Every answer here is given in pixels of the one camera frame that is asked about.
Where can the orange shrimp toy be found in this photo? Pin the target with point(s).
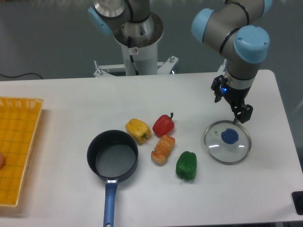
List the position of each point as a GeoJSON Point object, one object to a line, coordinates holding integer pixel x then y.
{"type": "Point", "coordinates": [163, 150]}

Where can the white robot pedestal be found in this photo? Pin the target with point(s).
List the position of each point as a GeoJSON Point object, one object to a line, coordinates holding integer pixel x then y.
{"type": "Point", "coordinates": [139, 45]}

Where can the black device table corner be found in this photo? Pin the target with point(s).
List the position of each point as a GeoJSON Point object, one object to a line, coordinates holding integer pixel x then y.
{"type": "Point", "coordinates": [298, 201]}

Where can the yellow woven basket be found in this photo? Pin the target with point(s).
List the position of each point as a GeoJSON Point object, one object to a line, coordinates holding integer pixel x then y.
{"type": "Point", "coordinates": [19, 119]}

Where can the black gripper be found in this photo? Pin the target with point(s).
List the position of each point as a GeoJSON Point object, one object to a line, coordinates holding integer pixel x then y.
{"type": "Point", "coordinates": [234, 92]}

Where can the glass lid blue knob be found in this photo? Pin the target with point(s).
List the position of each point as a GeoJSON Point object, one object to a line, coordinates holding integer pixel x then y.
{"type": "Point", "coordinates": [227, 143]}

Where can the green bell pepper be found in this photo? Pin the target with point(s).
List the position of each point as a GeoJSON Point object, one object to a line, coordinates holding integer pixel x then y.
{"type": "Point", "coordinates": [186, 166]}

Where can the dark saucepan blue handle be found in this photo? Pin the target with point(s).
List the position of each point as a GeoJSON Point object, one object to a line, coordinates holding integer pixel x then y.
{"type": "Point", "coordinates": [113, 157]}

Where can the red bell pepper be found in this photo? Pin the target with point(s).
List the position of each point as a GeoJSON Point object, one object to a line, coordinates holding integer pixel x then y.
{"type": "Point", "coordinates": [163, 125]}

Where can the yellow bell pepper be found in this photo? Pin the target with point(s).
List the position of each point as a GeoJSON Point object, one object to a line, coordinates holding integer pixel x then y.
{"type": "Point", "coordinates": [139, 130]}

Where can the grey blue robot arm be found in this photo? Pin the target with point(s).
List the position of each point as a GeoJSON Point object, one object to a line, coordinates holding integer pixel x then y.
{"type": "Point", "coordinates": [229, 32]}

